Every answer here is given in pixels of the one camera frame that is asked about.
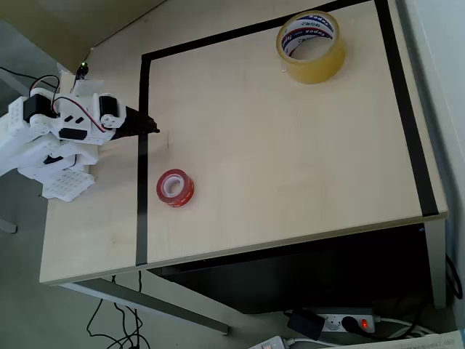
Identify black round plug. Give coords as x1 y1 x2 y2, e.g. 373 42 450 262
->
341 315 360 334

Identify black power adapter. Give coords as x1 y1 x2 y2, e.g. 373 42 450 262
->
286 308 326 341

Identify yellow tape roll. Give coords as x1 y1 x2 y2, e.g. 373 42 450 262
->
275 10 347 85

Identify black floor cable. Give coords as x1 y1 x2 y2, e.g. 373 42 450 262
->
86 270 150 349

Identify white gripper camera mount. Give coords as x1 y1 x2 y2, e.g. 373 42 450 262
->
72 62 105 96

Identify red black white servo wire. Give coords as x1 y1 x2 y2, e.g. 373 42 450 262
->
28 74 108 136

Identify black tape strip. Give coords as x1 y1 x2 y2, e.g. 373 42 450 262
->
373 0 440 216
140 0 388 66
135 54 152 266

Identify white power strip red switch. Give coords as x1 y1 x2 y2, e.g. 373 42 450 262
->
319 308 377 335

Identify grey table leg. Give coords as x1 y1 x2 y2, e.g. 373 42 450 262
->
423 217 448 310
60 278 232 335

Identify red tape roll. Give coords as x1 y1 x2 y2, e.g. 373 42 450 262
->
155 168 195 209

